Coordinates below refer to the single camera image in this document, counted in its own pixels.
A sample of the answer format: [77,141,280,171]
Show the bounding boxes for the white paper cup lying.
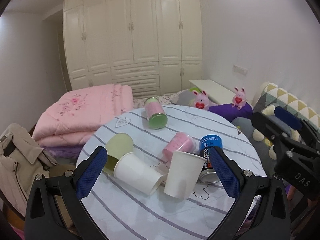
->
[113,152,163,196]

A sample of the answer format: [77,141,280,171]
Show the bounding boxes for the white paper cup tilted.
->
[164,151,206,200]

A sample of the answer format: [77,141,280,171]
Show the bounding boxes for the green plastic cup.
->
[103,133,133,175]

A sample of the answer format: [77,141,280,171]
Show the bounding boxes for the pink plastic cup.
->
[162,132,196,161]

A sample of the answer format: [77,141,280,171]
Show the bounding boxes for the grey plush toy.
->
[232,104,301,160]

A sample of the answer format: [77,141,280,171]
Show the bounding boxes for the triangle patterned pillow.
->
[252,82,319,132]

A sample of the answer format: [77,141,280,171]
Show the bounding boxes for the purple fuzzy blanket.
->
[42,145,83,159]

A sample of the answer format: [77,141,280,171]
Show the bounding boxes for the beige jacket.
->
[1,124,57,216]

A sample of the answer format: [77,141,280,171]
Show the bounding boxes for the blue black drink can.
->
[199,134,223,184]

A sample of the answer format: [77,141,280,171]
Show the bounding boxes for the pink plush rabbit right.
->
[232,87,247,110]

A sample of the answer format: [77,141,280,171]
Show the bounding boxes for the pink plush rabbit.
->
[232,87,247,110]
[193,90,210,110]

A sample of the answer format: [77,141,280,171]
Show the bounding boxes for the purple cushion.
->
[208,103,253,122]

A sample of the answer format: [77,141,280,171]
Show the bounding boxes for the folded pink quilt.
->
[33,83,133,147]

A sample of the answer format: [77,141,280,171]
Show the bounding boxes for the white low bench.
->
[189,80,235,105]

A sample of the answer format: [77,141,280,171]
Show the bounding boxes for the pink plush rabbit left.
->
[193,90,210,110]

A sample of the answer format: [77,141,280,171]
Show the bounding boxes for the grey green pillow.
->
[171,87,200,107]

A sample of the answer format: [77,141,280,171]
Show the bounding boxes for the pink green-lidded jar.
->
[144,97,168,129]

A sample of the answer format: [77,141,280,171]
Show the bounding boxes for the cream white wardrobe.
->
[63,0,202,98]

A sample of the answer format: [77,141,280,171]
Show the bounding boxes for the white wall socket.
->
[233,64,248,76]

